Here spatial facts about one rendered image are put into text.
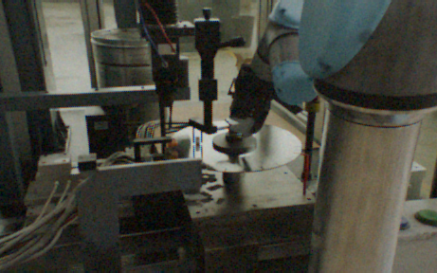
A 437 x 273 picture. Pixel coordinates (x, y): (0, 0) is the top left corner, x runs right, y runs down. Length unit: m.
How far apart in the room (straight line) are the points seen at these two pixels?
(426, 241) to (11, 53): 1.17
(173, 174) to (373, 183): 0.53
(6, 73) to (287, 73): 0.97
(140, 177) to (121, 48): 0.82
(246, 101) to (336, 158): 0.52
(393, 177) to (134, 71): 1.31
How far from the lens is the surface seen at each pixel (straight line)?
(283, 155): 1.06
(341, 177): 0.46
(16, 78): 1.52
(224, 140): 1.11
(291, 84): 0.76
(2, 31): 1.50
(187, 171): 0.92
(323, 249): 0.52
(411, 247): 0.96
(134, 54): 1.66
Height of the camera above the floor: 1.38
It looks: 21 degrees down
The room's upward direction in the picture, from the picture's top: straight up
